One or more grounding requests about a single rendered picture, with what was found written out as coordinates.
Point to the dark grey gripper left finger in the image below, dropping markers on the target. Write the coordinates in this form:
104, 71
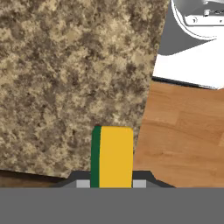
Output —
78, 178

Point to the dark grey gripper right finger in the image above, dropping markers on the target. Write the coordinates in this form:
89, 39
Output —
143, 178

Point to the yellow and green sponge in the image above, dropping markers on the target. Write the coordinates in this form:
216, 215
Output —
116, 157

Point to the white and grey rounded machine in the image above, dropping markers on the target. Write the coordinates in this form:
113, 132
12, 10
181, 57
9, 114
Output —
189, 64

